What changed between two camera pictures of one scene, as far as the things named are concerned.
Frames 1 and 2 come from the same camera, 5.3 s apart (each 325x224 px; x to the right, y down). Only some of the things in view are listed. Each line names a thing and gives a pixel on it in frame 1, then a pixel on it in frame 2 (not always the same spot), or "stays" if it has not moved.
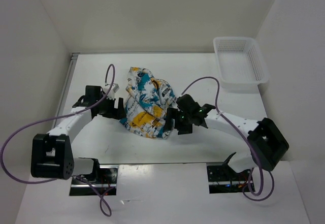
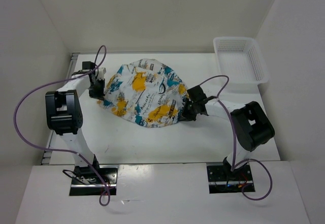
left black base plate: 106,181 stays
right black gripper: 173,113 to 185,116
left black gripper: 115,113 to 99,95
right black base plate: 223,180 stays
